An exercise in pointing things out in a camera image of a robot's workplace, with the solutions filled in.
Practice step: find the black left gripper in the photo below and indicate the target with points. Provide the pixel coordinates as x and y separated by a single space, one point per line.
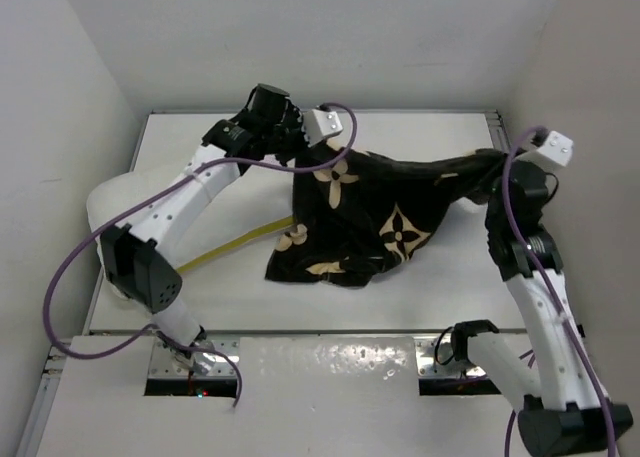
295 120

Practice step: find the white pillow with yellow edge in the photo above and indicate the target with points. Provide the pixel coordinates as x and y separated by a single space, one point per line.
229 243

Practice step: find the black pillowcase with beige flowers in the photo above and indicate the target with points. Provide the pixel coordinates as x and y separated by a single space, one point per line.
368 214

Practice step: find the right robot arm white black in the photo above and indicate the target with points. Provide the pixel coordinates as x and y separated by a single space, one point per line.
560 406

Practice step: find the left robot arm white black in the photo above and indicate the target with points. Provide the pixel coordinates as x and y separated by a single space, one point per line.
137 254

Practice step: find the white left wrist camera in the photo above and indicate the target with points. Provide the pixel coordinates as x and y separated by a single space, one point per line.
321 125

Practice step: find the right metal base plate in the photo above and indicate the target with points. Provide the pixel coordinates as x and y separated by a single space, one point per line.
435 361

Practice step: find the metal base plate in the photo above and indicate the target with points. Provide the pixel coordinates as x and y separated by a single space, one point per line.
166 363
435 361

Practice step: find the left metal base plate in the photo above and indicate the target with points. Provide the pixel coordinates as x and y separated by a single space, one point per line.
166 363

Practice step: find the aluminium rail frame left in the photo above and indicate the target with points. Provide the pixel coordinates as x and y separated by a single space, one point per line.
42 404

